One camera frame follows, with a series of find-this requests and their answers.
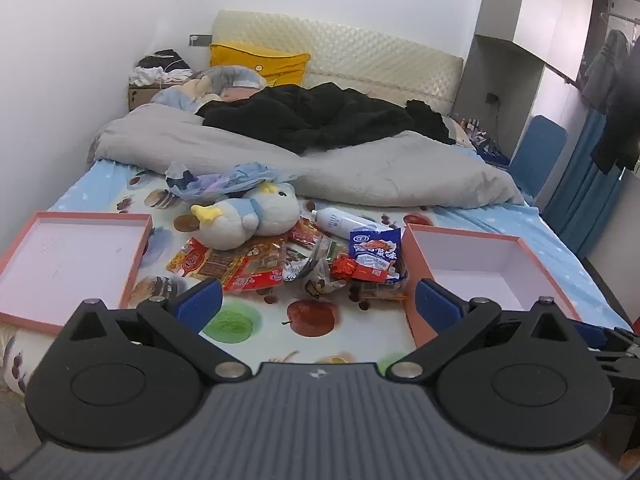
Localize pink box lid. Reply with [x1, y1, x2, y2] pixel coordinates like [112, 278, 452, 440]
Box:
[0, 211, 155, 335]

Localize blue snack packet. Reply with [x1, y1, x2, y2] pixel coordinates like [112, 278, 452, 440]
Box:
[347, 225, 404, 282]

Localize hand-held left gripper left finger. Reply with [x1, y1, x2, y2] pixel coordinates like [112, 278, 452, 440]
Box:
[66, 278, 252, 381]

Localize blue chair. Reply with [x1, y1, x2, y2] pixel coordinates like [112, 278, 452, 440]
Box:
[507, 115, 569, 199]

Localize blue curtain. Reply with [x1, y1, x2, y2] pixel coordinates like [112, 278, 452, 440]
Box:
[542, 107, 626, 257]

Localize white bottle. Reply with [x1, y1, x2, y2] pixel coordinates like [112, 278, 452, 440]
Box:
[312, 206, 397, 239]

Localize clear dark snack packet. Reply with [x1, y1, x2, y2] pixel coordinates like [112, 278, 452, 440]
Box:
[302, 240, 352, 302]

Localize grey duvet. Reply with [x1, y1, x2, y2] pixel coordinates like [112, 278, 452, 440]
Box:
[87, 102, 526, 211]

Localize brown snack packet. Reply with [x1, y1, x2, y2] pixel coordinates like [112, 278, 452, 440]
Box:
[350, 280, 409, 304]

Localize blue plastic bag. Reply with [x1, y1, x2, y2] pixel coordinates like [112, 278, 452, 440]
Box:
[165, 160, 309, 204]

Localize black blanket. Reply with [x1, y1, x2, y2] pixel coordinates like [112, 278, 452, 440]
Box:
[195, 81, 459, 156]

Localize pink cardboard box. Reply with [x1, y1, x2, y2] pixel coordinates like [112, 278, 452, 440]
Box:
[401, 223, 584, 349]

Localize cardboard nightstand box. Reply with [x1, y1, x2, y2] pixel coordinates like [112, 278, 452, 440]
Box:
[127, 82, 164, 113]

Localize grey wall cabinet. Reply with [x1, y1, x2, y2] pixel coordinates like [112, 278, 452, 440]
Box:
[452, 0, 601, 161]

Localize bedside clutter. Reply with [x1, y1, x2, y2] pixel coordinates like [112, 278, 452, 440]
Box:
[452, 115, 511, 166]

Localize pile of clothes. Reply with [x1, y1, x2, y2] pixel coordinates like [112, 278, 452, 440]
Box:
[129, 50, 195, 86]

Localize grey hanging jacket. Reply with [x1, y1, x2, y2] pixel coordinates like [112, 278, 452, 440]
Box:
[577, 30, 631, 111]

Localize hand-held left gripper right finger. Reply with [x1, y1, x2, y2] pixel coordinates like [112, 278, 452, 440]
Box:
[385, 278, 572, 381]

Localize pale blue plush pillow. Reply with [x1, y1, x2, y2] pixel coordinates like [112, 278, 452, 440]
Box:
[150, 66, 269, 111]

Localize cream quilted headboard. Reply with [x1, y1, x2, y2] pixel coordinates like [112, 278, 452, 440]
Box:
[210, 9, 465, 111]

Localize small red snack packets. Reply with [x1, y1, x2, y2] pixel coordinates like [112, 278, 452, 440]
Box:
[330, 252, 387, 284]

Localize red orange snack packet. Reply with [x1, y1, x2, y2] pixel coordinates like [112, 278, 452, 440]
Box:
[166, 237, 217, 281]
[222, 260, 290, 295]
[202, 244, 282, 281]

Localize penguin plush toy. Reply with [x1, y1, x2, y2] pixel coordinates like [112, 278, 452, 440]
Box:
[190, 181, 301, 252]

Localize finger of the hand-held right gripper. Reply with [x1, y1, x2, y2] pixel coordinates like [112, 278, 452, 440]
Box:
[582, 324, 640, 362]

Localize black hanging coat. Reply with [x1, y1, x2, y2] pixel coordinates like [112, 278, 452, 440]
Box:
[590, 35, 640, 176]

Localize yellow pillow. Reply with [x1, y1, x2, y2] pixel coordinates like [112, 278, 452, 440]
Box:
[209, 42, 312, 88]

